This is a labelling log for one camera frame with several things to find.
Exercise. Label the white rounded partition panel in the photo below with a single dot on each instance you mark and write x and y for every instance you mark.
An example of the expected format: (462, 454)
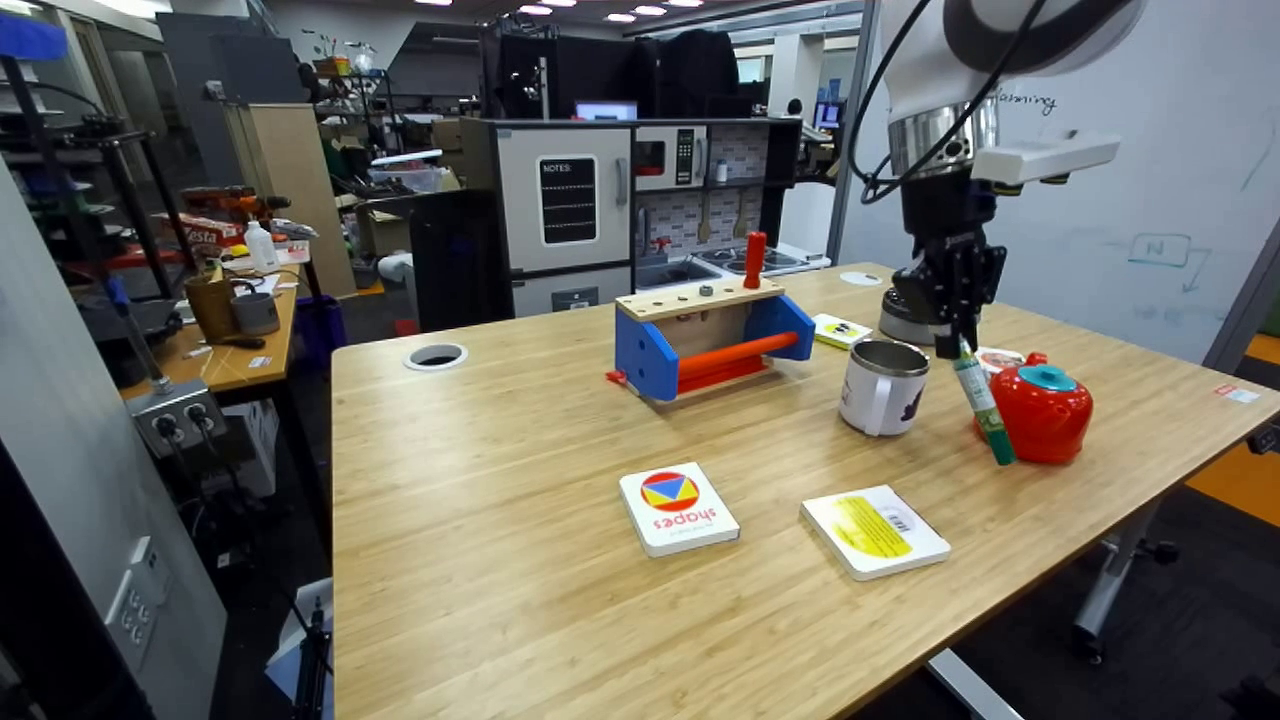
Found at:
(806, 223)

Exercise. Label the white orange numbers book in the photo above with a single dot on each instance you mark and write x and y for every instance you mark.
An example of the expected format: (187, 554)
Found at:
(1002, 357)

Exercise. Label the blue wooden toy toolbox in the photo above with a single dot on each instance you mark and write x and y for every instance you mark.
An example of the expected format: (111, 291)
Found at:
(645, 354)

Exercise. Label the red upright wooden peg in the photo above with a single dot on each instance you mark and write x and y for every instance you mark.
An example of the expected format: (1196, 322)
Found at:
(757, 261)

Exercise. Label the white table leg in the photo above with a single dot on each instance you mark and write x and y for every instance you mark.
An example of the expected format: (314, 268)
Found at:
(1115, 575)
(972, 686)

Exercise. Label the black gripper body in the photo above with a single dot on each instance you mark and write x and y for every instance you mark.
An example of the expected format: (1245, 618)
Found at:
(951, 223)

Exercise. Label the white book with yellow print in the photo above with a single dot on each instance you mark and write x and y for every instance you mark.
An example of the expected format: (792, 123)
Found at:
(872, 531)

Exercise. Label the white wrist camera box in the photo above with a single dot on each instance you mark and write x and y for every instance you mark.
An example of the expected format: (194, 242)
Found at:
(1046, 161)

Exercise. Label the orange wooden dowel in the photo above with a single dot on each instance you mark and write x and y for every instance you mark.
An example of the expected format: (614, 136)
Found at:
(734, 362)

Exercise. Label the small lit laptop screen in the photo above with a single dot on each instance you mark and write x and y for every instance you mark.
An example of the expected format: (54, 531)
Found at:
(605, 109)

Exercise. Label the black low cabinet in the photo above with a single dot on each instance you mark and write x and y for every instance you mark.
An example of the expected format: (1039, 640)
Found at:
(462, 261)

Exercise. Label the green marker pen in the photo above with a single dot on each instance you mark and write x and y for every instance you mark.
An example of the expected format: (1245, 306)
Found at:
(987, 404)

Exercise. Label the white toy oven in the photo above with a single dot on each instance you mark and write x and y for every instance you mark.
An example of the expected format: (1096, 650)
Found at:
(564, 215)

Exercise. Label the white steel mug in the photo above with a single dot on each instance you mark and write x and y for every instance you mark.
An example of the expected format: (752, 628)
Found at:
(880, 394)

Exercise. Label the grey power outlet box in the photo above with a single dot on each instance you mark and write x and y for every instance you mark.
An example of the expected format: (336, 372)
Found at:
(181, 422)

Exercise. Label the white spray bottle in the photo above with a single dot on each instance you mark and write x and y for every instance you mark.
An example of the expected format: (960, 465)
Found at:
(262, 245)

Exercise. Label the grey panel with outlet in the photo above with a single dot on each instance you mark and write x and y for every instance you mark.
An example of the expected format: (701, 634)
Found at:
(65, 506)

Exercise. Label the red teapot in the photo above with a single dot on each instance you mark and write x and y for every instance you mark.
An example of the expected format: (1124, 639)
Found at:
(1046, 418)

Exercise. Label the white toy microwave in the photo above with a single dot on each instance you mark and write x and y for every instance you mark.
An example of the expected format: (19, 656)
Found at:
(671, 159)

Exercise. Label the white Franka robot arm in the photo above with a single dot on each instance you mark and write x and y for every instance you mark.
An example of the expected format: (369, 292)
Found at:
(960, 67)

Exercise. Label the wooden side table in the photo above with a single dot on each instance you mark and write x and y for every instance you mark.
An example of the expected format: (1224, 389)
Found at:
(225, 354)

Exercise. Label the small green white card book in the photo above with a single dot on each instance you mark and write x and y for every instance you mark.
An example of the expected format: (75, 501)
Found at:
(836, 331)

